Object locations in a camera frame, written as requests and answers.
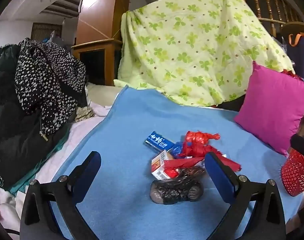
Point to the person's leg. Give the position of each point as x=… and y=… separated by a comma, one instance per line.
x=301, y=217

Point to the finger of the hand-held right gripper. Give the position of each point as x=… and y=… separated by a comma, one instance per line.
x=301, y=145

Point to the black plastic bag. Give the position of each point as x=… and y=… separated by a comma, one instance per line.
x=174, y=190

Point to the green clover print quilt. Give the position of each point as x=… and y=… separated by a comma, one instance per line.
x=192, y=42

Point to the black white floral jacket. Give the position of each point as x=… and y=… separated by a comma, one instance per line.
x=47, y=80

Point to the black padded jacket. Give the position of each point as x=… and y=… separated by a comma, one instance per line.
x=14, y=135

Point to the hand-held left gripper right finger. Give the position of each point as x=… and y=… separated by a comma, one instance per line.
x=217, y=172

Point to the teal cloth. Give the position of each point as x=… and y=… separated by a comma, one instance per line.
x=19, y=187

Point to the brown hat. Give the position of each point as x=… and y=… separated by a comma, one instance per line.
x=296, y=27

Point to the red plastic wrapper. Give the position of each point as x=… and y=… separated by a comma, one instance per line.
x=182, y=163

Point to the magenta pillow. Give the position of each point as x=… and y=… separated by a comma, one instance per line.
x=271, y=110

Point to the beige patterned cloth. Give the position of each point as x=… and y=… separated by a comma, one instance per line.
x=84, y=113

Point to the brown lattice screen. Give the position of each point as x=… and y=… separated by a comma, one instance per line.
x=46, y=32

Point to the blue plastic bag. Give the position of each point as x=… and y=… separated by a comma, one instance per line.
x=178, y=148

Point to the wooden cabinet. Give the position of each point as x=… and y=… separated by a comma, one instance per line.
x=109, y=62

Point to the light blue blanket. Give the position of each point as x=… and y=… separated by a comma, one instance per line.
x=132, y=125

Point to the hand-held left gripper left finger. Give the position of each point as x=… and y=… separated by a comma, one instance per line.
x=93, y=165

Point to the cream pillow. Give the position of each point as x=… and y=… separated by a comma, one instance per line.
x=102, y=92

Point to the red plastic mesh basket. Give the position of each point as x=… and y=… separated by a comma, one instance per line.
x=296, y=177

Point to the wooden stair railing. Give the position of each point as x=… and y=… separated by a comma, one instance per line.
x=266, y=7

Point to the blue toothpaste box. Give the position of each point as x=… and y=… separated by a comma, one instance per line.
x=158, y=141

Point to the red and white medicine box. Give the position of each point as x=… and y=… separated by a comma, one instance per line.
x=162, y=165

